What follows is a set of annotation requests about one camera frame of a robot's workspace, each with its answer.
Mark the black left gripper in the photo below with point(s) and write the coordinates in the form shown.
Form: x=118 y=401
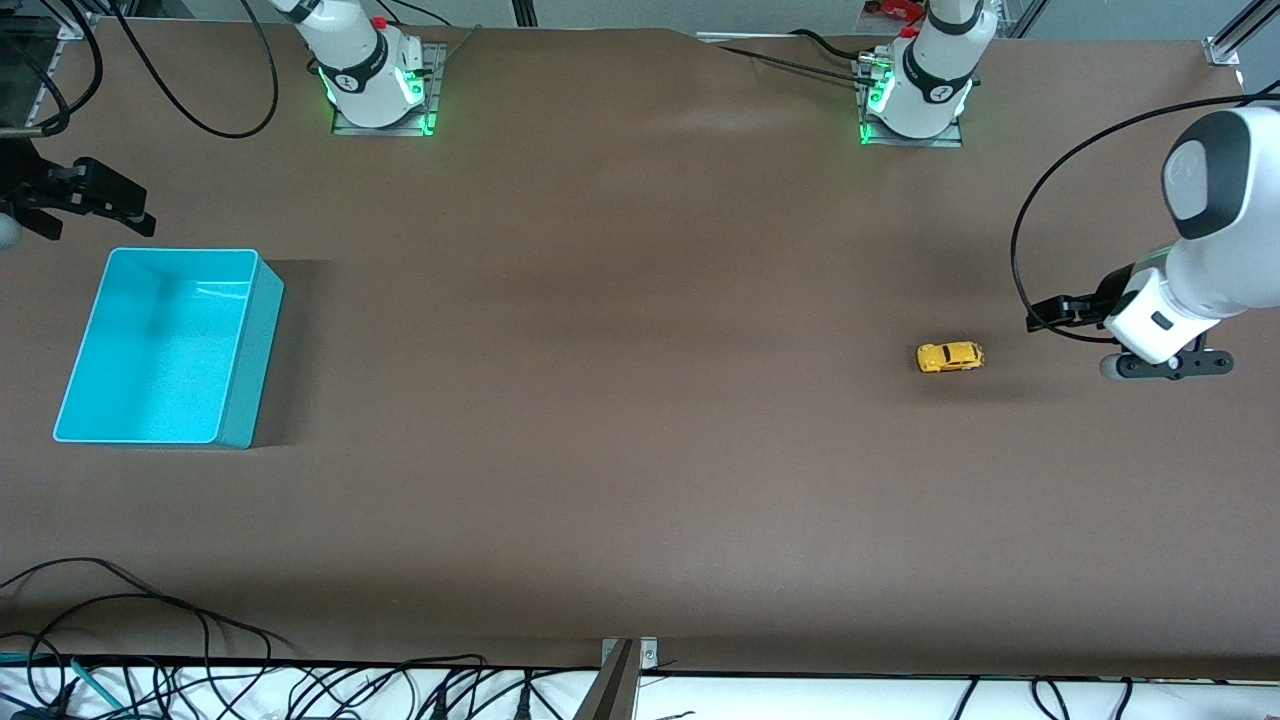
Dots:
x=1103 y=298

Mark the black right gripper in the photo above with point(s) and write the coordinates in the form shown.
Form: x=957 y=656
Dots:
x=28 y=183

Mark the yellow toy beetle car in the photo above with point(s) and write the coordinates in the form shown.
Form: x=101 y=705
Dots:
x=950 y=356

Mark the teal plastic bin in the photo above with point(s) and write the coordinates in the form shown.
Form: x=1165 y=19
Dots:
x=150 y=350

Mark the red background object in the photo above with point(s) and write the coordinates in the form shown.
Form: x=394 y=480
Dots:
x=897 y=9

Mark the black corrugated conduit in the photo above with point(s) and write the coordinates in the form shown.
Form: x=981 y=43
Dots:
x=790 y=64

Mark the brown table mat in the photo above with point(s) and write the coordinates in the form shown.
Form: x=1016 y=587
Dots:
x=640 y=400

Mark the grey metal bar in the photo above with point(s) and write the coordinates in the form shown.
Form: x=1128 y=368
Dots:
x=610 y=690

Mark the black power plug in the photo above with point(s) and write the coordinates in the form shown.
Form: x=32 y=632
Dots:
x=438 y=706
x=523 y=702

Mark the aluminium frame profile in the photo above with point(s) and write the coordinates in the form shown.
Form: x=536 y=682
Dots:
x=1240 y=30
x=80 y=25
x=1020 y=15

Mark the grey metal base plate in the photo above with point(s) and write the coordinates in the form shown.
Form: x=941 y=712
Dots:
x=915 y=142
x=440 y=55

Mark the dark frame strut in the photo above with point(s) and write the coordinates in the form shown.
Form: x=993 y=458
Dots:
x=523 y=12

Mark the silver table bracket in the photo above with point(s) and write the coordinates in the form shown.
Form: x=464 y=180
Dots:
x=648 y=652

